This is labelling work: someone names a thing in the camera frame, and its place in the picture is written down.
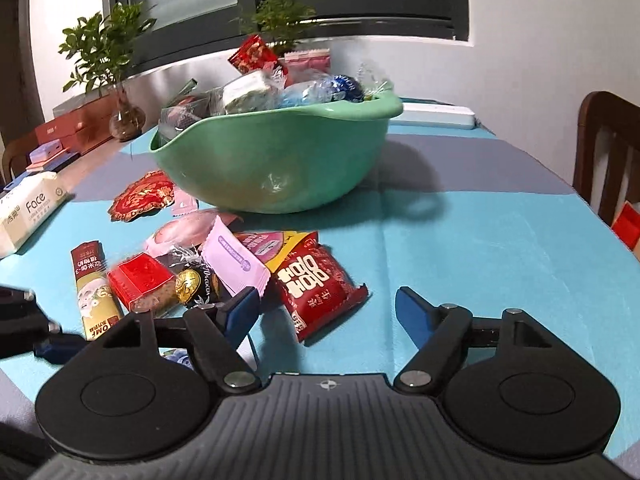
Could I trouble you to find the dark window frame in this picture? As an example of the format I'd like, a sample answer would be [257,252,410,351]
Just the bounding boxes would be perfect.
[102,0,471,83]

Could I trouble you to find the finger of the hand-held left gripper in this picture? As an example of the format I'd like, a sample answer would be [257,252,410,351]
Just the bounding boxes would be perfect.
[0,287,87,363]

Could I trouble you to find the red yellow box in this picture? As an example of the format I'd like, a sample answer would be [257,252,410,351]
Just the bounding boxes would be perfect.
[610,200,640,262]

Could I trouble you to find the red gold paper cutout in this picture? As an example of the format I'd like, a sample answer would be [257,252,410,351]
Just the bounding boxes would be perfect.
[108,170,177,222]

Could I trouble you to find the grey flat box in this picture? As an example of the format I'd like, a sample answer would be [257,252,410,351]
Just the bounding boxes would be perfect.
[52,94,112,117]

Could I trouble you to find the red patterned snack packet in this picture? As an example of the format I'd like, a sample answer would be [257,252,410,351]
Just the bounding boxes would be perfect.
[228,35,281,79]

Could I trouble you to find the clear red date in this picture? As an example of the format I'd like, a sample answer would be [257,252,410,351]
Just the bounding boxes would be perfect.
[159,92,222,139]

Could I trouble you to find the wooden chair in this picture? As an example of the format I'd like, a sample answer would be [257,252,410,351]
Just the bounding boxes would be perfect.
[572,91,640,221]
[1,137,37,186]

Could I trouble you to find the lilac candy packet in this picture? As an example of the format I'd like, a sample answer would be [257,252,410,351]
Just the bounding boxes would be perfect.
[200,215,273,302]

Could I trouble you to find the green plastic bowl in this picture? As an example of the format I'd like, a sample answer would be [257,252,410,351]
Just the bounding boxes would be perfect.
[149,87,405,213]

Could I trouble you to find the pale flat box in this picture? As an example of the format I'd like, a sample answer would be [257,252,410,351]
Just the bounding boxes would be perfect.
[400,102,476,131]

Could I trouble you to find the white tissue pack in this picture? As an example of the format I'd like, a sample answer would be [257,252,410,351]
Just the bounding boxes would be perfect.
[0,171,68,260]

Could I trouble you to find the brown stick drink packet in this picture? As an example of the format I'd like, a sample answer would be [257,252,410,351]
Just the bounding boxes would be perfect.
[70,241,125,342]

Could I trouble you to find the blue foil chocolate ball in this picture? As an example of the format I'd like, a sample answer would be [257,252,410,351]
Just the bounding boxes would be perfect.
[332,75,366,104]

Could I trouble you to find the copper gift box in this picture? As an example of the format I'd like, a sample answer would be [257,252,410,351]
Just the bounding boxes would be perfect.
[35,104,120,156]

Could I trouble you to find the pink rectangular snack packet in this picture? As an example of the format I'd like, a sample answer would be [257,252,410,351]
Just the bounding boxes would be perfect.
[284,49,332,84]

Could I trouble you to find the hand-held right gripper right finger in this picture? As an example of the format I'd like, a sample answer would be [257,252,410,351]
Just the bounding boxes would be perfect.
[394,287,553,396]

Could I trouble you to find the light blue wrapped candy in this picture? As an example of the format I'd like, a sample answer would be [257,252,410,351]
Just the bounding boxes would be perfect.
[279,80,336,109]

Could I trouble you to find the red snack packet white letters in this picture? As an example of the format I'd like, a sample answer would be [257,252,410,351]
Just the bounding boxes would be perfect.
[272,242,369,344]

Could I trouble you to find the small pink candy packet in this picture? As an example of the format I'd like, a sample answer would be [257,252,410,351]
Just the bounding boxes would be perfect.
[172,187,199,216]

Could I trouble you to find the red block candy clear wrap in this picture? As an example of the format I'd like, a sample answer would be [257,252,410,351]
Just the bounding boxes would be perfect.
[107,252,181,314]

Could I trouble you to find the white blueberry snack packet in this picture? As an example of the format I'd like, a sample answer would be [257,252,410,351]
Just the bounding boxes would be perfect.
[160,347,196,371]

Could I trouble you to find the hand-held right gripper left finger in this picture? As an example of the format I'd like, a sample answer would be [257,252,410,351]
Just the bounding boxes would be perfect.
[102,286,262,396]

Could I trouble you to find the clear white nougat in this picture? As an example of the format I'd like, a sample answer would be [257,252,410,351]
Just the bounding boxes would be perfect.
[220,71,284,114]

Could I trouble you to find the plant in glass vase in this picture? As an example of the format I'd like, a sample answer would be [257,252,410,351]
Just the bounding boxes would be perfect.
[59,2,157,142]

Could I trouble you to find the potted plant in printed pot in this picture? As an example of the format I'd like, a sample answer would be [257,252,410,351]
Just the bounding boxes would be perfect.
[240,0,326,56]

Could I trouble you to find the pink peach snack packet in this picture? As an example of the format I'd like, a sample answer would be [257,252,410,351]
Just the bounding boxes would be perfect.
[145,210,246,257]

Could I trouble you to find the black gold chocolate ball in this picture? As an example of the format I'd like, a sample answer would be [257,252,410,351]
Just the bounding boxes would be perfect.
[174,260,227,309]

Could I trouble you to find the yellow purple fruit packet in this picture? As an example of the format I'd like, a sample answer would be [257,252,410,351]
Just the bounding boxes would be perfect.
[234,230,321,274]

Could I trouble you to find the stack of blue boxes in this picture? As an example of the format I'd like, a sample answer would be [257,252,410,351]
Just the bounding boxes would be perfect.
[5,140,81,193]

